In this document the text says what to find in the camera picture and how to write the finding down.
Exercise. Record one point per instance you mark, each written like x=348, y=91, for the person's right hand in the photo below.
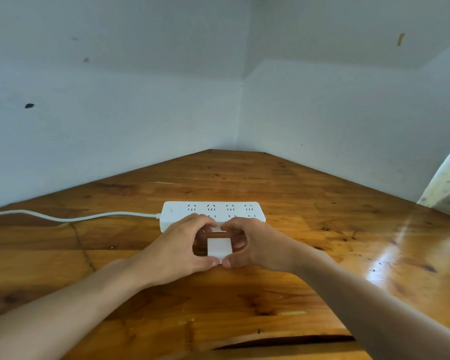
x=264, y=245

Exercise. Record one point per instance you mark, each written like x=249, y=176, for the person's left hand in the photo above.
x=170, y=249

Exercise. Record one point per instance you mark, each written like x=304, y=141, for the person's left thumb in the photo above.
x=204, y=260

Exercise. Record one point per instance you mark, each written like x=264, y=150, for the person's right thumb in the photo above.
x=234, y=260

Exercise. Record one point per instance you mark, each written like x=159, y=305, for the white plug adapter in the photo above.
x=219, y=247

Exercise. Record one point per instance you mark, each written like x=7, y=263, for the person's right forearm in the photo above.
x=375, y=314

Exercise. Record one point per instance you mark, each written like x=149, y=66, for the person's left forearm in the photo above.
x=60, y=311

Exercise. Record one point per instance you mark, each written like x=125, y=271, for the white power strip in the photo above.
x=213, y=212

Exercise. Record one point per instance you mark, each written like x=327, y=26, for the pale patterned curtain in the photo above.
x=444, y=189

